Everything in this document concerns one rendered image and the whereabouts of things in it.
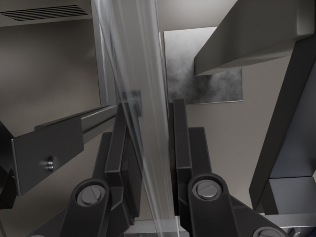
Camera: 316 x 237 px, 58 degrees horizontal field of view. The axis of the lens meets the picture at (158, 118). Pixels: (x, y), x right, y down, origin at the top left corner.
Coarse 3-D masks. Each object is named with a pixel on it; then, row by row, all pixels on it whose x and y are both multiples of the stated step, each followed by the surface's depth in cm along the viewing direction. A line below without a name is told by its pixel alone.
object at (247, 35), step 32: (256, 0) 23; (288, 0) 16; (192, 32) 94; (224, 32) 37; (256, 32) 23; (288, 32) 17; (192, 64) 95; (224, 64) 40; (192, 96) 96; (224, 96) 96
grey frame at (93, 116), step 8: (80, 112) 52; (88, 112) 53; (96, 112) 50; (104, 112) 55; (112, 112) 62; (56, 120) 41; (64, 120) 41; (88, 120) 45; (96, 120) 49; (104, 120) 58; (112, 120) 61; (40, 128) 36; (88, 128) 48; (96, 128) 49; (104, 128) 54; (88, 136) 44
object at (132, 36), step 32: (96, 0) 6; (128, 0) 6; (128, 32) 7; (128, 64) 8; (160, 64) 8; (128, 96) 9; (160, 96) 9; (128, 128) 10; (160, 128) 10; (160, 160) 11; (160, 192) 13; (160, 224) 16
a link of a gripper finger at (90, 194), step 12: (84, 180) 9; (96, 180) 9; (72, 192) 9; (84, 192) 9; (96, 192) 9; (108, 192) 9; (72, 204) 9; (84, 204) 9; (96, 204) 8; (108, 204) 9; (72, 216) 8; (84, 216) 8; (96, 216) 8; (108, 216) 9; (60, 228) 8; (72, 228) 8; (84, 228) 8; (96, 228) 8
